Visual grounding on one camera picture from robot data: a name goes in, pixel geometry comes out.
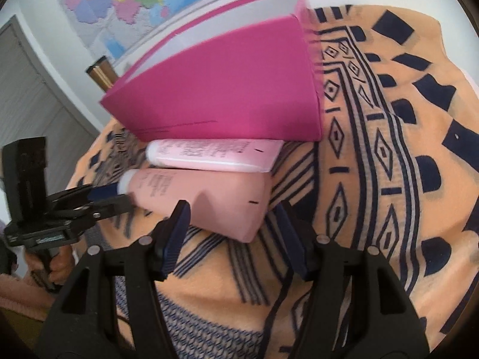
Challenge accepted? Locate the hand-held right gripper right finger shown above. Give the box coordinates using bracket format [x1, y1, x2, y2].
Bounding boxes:
[276, 200, 431, 359]

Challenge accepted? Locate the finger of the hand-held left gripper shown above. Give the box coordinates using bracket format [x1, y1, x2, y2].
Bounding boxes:
[48, 195, 133, 232]
[47, 185, 122, 211]

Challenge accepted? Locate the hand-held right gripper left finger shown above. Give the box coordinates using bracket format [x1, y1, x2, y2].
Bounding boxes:
[35, 200, 192, 359]

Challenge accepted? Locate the large salmon pink tube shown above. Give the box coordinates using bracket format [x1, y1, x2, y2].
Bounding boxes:
[117, 168, 273, 243]

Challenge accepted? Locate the light pink leaf-print tube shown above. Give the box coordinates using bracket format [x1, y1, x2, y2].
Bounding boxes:
[145, 138, 285, 173]

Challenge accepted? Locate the magenta cardboard box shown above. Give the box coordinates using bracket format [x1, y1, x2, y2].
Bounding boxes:
[100, 0, 324, 143]

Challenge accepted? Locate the person's left forearm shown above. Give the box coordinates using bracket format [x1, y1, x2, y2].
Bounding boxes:
[0, 272, 57, 322]

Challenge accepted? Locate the person's left hand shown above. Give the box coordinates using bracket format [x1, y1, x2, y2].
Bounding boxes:
[24, 247, 75, 285]

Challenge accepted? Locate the grey door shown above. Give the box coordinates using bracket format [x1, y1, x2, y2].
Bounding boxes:
[0, 15, 100, 195]

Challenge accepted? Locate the orange blue patterned blanket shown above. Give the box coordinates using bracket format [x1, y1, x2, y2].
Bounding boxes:
[65, 4, 479, 359]

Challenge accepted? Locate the brown metal tube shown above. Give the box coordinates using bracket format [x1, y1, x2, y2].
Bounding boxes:
[85, 55, 118, 92]

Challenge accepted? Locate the olive green cloth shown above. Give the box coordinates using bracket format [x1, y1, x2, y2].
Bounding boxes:
[0, 307, 42, 352]

